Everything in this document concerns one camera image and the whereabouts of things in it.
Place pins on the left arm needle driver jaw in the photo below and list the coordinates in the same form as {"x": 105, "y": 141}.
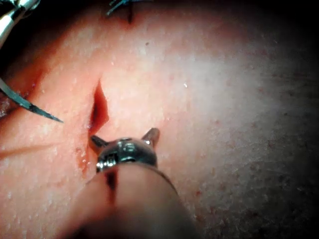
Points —
{"x": 98, "y": 143}
{"x": 153, "y": 137}

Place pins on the right arm needle driver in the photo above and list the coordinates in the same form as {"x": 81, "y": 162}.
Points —
{"x": 11, "y": 15}

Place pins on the left arm needle driver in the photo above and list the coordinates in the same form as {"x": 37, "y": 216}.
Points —
{"x": 129, "y": 150}

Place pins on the curved steel needle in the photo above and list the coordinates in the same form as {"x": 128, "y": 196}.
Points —
{"x": 25, "y": 103}

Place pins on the dark left arm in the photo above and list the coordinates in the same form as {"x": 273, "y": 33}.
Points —
{"x": 139, "y": 204}

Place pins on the tissue pad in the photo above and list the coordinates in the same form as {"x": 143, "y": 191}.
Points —
{"x": 189, "y": 94}

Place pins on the black stitching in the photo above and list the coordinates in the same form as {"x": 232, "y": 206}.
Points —
{"x": 129, "y": 16}

